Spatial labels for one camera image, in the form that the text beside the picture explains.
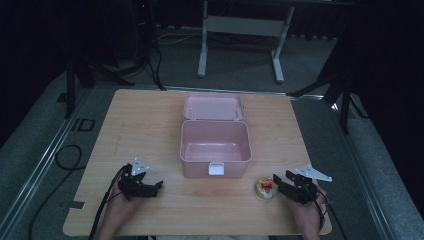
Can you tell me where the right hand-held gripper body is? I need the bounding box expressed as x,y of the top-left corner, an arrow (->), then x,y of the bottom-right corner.
279,164 -> 334,205

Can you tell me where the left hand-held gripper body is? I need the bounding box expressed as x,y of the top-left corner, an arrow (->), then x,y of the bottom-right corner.
117,157 -> 155,202

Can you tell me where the person's left hand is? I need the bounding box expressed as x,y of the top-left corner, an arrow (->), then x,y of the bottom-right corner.
105,181 -> 143,219

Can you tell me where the person's right hand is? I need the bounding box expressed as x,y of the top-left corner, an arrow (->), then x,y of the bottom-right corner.
287,184 -> 330,233

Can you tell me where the pink plastic storage box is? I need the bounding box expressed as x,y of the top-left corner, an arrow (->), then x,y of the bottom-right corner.
179,92 -> 253,179

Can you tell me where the black tripod stand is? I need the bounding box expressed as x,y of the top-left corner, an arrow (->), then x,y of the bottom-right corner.
55,46 -> 136,120
285,19 -> 370,135

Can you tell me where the dark equipment rack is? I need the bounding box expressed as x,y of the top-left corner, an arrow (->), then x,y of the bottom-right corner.
130,0 -> 158,68

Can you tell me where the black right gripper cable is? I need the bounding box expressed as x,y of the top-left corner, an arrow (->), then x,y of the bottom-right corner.
314,191 -> 349,240

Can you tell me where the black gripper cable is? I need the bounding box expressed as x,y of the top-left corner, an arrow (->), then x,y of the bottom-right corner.
314,191 -> 349,240
87,166 -> 126,240

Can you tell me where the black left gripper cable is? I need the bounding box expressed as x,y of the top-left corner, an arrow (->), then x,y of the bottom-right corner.
87,166 -> 126,240

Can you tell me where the metal floor rail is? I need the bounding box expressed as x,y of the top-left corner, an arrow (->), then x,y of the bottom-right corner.
0,87 -> 93,236
328,96 -> 398,240

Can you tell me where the black looped floor cable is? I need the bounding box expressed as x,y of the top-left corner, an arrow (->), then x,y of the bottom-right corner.
27,144 -> 87,240

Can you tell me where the black cable bundle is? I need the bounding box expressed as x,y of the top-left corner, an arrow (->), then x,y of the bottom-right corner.
145,39 -> 168,92

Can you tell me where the white floor cable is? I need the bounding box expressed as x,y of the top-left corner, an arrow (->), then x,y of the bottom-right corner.
155,29 -> 203,46

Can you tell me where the white desk frame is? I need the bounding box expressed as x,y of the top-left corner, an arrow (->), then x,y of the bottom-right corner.
197,0 -> 296,84

